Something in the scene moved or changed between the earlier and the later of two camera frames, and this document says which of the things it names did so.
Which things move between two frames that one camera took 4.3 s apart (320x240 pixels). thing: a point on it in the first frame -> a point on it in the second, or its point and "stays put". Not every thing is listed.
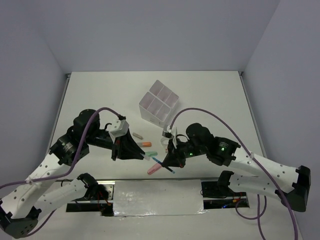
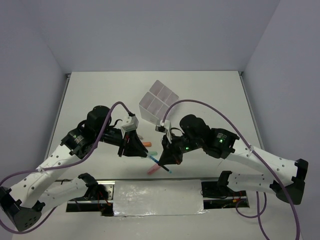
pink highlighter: [154, 168] stays put
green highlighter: [151, 153] stays put
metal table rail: [146, 179] stays put
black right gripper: [174, 157] -> [170, 154]
